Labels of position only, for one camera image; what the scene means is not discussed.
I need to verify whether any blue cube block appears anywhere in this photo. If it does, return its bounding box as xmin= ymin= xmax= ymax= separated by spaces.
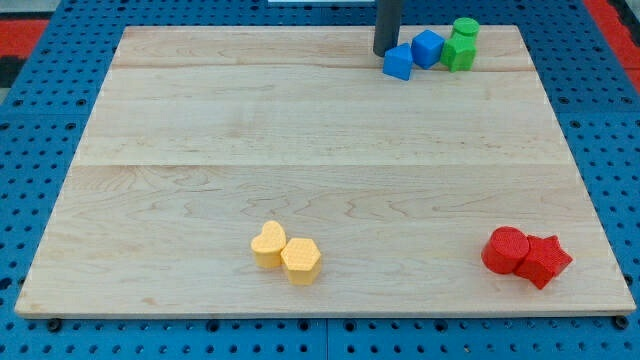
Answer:
xmin=411 ymin=30 xmax=445 ymax=69

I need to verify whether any yellow hexagon block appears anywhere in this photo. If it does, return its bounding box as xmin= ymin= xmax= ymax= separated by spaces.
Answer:
xmin=281 ymin=238 xmax=322 ymax=286

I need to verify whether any yellow heart block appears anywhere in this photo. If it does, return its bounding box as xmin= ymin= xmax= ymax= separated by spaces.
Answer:
xmin=250 ymin=220 xmax=287 ymax=269

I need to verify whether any light wooden board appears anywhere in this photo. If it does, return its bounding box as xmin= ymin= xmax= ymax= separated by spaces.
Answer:
xmin=15 ymin=25 xmax=636 ymax=319

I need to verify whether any blue triangular prism block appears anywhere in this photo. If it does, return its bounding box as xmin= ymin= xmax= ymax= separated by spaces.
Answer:
xmin=382 ymin=43 xmax=413 ymax=81

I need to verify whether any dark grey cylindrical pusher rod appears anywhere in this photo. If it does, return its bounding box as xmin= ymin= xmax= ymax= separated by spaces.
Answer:
xmin=372 ymin=0 xmax=404 ymax=57

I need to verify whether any green star block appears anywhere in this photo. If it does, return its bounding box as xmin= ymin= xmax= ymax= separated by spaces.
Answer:
xmin=440 ymin=34 xmax=476 ymax=72

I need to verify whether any red cylinder block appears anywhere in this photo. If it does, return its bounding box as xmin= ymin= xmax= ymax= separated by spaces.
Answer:
xmin=481 ymin=226 xmax=530 ymax=274

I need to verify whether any green cylinder block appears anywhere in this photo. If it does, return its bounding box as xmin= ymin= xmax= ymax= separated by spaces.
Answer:
xmin=451 ymin=17 xmax=480 ymax=41

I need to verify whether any red star block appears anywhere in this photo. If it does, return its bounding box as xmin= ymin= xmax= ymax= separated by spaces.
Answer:
xmin=514 ymin=235 xmax=573 ymax=290

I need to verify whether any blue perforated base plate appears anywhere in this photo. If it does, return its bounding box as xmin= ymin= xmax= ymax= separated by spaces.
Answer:
xmin=1 ymin=0 xmax=639 ymax=359

